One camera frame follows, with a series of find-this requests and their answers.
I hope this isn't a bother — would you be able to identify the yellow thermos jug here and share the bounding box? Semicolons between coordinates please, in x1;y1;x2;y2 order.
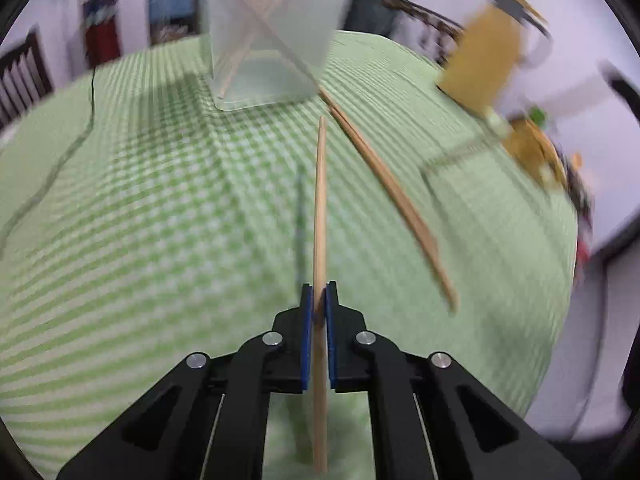
435;0;554;117

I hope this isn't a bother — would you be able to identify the wooden chopstick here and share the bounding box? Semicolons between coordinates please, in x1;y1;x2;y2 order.
317;87;459;314

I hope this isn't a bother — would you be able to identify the light bamboo chopstick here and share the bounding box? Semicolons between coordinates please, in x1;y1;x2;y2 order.
219;0;304;100
312;115;330;474
222;0;322;94

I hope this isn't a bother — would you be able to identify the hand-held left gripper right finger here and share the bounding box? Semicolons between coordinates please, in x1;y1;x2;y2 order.
325;280;584;480

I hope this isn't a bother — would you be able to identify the yellow cup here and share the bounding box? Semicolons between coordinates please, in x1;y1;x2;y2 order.
502;117;571;189

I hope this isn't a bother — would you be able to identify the red blue woven hanging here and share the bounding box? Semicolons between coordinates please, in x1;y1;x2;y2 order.
81;0;124;69

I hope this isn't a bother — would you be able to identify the dark wooden chair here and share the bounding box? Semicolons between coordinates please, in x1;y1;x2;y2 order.
0;26;56;132
360;0;469;64

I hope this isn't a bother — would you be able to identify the clear plastic container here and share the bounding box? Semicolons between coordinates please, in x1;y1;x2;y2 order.
197;0;369;112

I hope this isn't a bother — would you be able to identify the green checked tablecloth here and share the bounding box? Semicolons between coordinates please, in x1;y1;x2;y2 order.
0;30;584;480

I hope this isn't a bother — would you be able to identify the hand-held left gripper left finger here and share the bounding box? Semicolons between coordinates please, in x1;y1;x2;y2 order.
56;282;314;480

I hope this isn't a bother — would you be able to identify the green cable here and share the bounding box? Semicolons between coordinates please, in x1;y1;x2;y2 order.
0;67;99;262

